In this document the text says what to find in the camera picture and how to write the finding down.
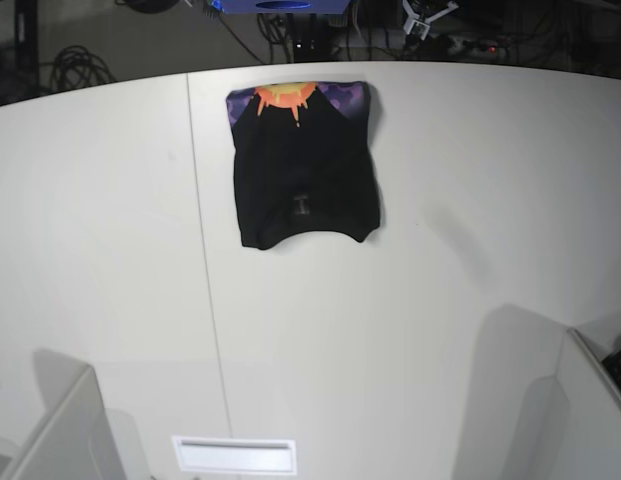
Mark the black T-shirt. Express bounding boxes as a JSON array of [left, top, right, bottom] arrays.
[[226, 81, 381, 251]]

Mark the blue box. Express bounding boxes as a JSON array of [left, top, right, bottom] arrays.
[[212, 0, 350, 15]]

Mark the white partition panel left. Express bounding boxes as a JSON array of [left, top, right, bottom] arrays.
[[0, 365, 127, 480]]

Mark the white partition panel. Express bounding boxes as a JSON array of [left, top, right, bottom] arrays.
[[0, 365, 127, 480], [518, 329, 621, 479]]

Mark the white partition panel right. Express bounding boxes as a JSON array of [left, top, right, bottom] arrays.
[[518, 329, 621, 479]]

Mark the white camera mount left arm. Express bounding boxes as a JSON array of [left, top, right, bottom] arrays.
[[402, 0, 459, 40]]

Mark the coiled black cable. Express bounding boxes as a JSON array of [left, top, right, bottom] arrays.
[[48, 44, 116, 94]]

